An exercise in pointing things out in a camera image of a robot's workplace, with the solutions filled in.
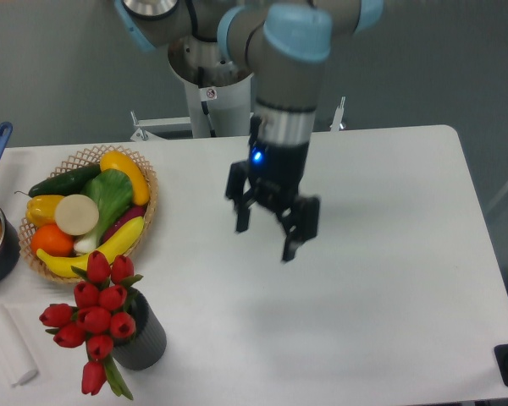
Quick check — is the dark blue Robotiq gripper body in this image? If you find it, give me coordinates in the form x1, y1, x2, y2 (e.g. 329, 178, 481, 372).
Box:
244, 140, 309, 213

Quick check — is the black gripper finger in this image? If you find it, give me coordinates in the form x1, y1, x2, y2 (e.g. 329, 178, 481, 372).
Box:
277, 195, 321, 262
225, 161, 254, 233

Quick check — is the red tulip bouquet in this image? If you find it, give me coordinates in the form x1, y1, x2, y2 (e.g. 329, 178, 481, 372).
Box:
39, 250, 142, 400

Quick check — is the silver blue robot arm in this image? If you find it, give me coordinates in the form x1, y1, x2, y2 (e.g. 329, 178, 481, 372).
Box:
115, 1, 384, 261

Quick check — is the dark grey ribbed vase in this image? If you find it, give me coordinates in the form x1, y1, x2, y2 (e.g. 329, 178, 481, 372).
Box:
112, 293, 167, 370

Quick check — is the purple eggplant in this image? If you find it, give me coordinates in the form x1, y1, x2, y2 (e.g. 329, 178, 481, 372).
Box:
101, 206, 146, 244

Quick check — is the yellow squash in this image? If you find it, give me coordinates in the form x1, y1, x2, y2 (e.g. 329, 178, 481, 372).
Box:
100, 151, 150, 206

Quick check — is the green bok choy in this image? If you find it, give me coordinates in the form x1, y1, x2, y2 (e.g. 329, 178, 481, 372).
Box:
74, 169, 133, 255

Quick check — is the yellow banana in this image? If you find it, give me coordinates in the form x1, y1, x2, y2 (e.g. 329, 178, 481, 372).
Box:
36, 216, 146, 279

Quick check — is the woven wicker basket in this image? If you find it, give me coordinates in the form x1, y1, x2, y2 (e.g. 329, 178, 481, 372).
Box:
18, 145, 158, 283

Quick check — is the green cucumber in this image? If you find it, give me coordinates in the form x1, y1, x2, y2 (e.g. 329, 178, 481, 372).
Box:
15, 164, 101, 198

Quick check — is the beige round onion slice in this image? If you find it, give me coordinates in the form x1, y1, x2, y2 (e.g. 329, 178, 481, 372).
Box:
54, 195, 99, 236

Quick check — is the orange fruit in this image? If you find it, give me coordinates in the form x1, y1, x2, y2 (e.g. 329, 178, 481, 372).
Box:
30, 224, 74, 256

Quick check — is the yellow bell pepper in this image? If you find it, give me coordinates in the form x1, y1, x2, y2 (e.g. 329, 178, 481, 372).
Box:
25, 195, 64, 228

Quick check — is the white rolled cloth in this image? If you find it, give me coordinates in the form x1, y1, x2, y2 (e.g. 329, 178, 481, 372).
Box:
0, 304, 39, 387

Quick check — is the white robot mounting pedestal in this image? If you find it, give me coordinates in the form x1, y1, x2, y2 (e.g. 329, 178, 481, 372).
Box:
129, 71, 348, 142

